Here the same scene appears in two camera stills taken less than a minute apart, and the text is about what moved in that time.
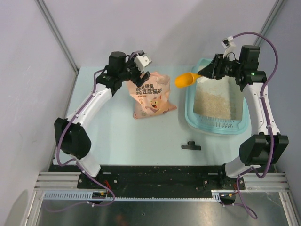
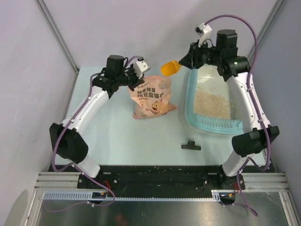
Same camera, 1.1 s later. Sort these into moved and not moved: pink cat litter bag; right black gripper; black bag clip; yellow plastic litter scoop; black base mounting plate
Moved: right black gripper; yellow plastic litter scoop
Not moved: black base mounting plate; black bag clip; pink cat litter bag
